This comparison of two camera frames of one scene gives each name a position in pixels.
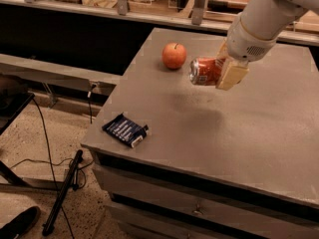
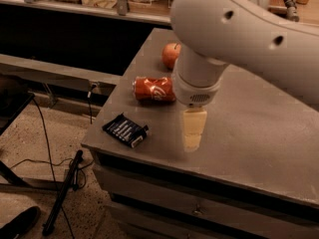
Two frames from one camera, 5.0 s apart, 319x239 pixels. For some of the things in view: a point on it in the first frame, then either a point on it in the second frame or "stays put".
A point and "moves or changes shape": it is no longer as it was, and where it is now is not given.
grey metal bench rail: (54, 73) stays put
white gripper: (246, 43) → (194, 93)
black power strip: (49, 223) stays put
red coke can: (205, 71) moves or changes shape
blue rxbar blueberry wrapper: (127, 129) stays put
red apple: (173, 55) stays put
